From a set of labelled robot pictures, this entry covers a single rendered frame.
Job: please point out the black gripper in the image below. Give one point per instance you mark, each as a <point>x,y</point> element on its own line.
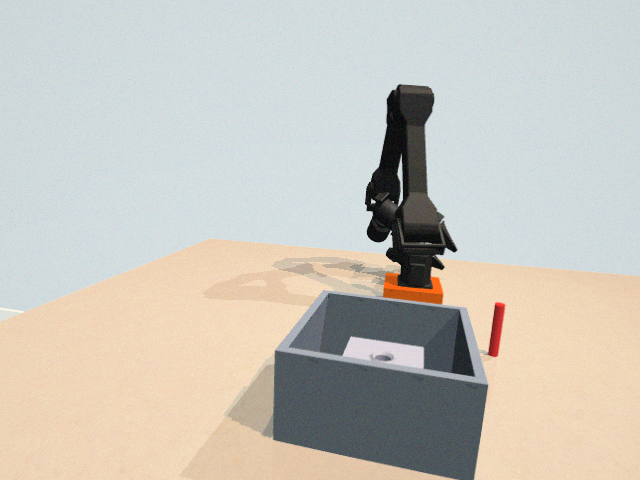
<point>449,245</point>

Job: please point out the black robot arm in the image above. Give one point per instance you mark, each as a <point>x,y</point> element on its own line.
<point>416,219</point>

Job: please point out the red peg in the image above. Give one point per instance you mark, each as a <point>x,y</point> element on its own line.
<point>496,331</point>

